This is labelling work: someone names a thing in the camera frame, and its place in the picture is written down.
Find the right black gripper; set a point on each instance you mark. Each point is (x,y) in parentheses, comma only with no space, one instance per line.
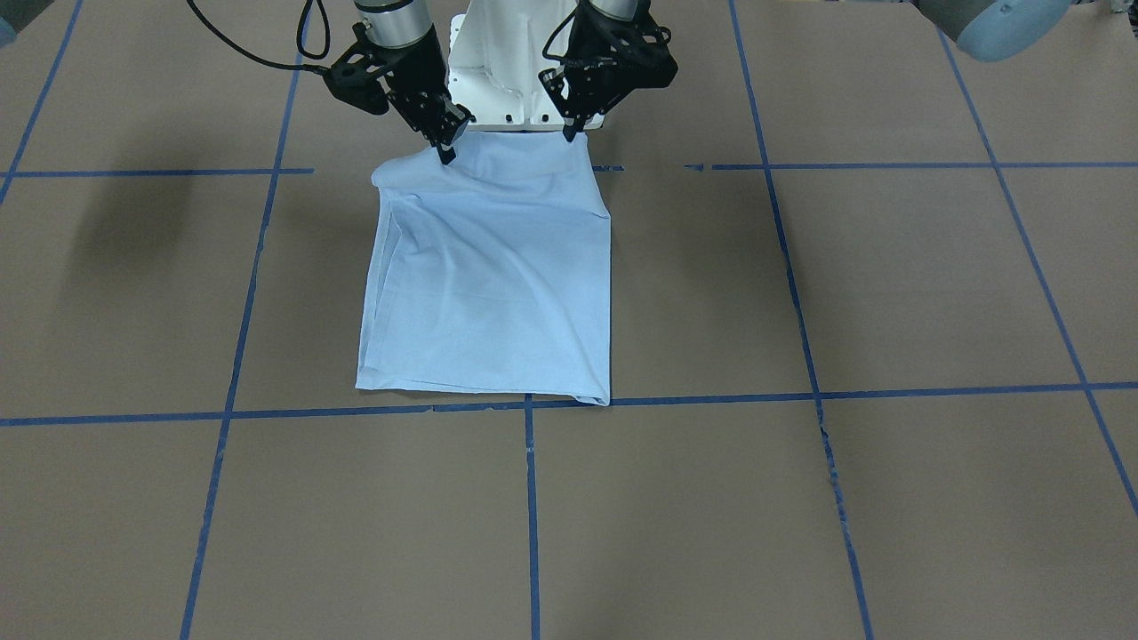
(420,78)

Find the white camera mast with base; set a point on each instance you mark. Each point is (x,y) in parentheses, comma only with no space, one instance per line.
(495,58)

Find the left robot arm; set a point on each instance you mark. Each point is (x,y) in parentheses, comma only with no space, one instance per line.
(984,30)

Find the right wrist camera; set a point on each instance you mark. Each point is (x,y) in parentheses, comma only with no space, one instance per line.
(355,77)

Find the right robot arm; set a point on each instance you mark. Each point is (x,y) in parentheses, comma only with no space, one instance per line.
(389,24)

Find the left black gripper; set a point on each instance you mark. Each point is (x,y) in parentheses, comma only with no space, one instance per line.
(579,114)

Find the light blue t-shirt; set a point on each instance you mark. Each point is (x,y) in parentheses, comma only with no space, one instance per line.
(490,274)

